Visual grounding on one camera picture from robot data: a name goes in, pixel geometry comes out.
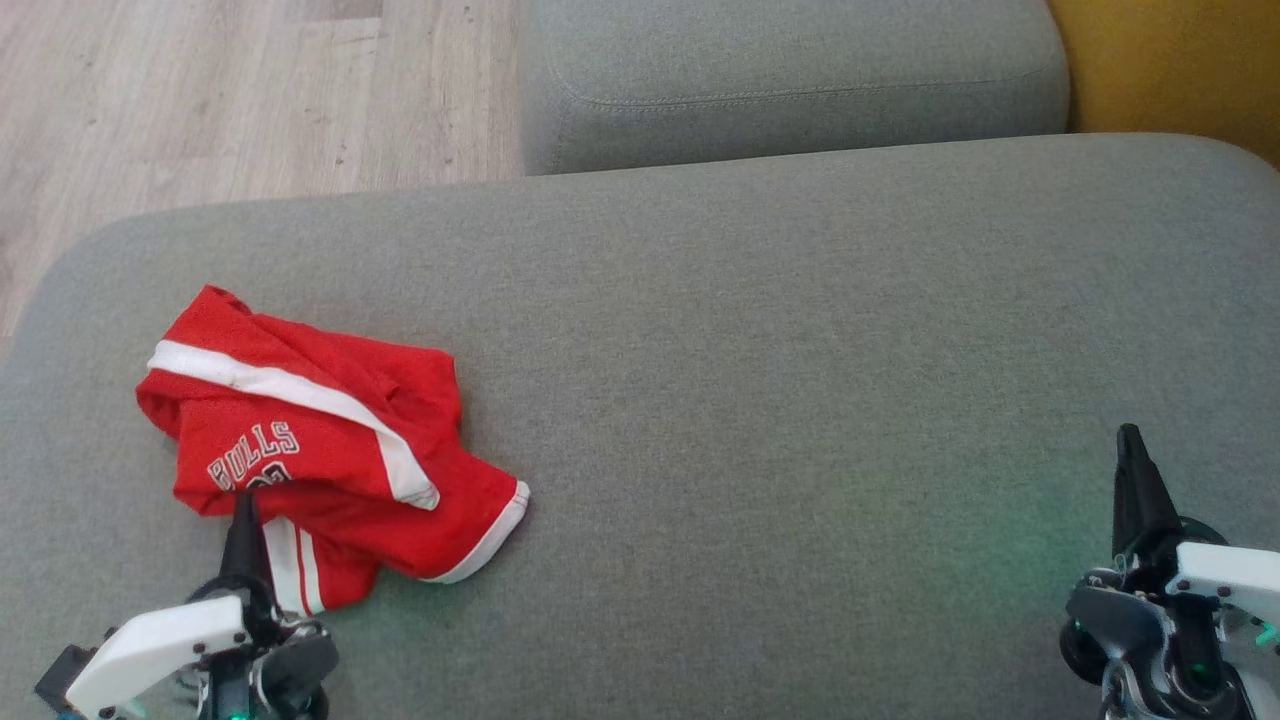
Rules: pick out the grey sofa seat cushion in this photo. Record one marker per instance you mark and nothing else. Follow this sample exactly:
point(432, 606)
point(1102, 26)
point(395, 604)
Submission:
point(800, 80)

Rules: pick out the large yellow backrest cushion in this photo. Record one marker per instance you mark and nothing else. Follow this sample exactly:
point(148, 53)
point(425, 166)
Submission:
point(1180, 60)

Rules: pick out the red jersey white sleeves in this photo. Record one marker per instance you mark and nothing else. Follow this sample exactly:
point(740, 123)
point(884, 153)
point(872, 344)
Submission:
point(335, 580)

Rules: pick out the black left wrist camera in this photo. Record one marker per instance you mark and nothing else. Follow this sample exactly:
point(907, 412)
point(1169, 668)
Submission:
point(65, 675)

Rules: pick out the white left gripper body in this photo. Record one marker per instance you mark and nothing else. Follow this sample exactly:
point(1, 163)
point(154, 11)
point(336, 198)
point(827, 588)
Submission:
point(160, 645)

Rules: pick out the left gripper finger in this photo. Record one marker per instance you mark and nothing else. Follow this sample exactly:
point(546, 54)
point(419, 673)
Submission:
point(244, 550)

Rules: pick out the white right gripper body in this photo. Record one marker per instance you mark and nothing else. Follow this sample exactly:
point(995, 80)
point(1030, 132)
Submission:
point(1230, 580)

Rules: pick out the large grey sofa seat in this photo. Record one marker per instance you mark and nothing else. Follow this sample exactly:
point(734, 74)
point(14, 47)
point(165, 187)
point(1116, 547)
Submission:
point(750, 400)

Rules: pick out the red shorts white stripe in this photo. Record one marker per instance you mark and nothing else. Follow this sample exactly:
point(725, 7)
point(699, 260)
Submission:
point(330, 400)

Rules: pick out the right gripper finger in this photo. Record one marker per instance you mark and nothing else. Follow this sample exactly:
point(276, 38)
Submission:
point(1142, 500)

